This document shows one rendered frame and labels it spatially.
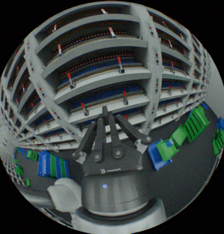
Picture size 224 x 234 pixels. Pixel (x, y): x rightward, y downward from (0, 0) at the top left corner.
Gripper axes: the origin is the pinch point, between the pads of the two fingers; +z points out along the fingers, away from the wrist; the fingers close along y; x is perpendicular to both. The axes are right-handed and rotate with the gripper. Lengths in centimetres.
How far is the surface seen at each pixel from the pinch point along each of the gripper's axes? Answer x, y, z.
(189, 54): 42, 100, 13
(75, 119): -8.2, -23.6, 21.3
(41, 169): -36, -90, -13
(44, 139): -25, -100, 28
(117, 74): 11.4, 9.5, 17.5
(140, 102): -8.5, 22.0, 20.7
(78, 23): 47.2, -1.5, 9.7
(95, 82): 10.0, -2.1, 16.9
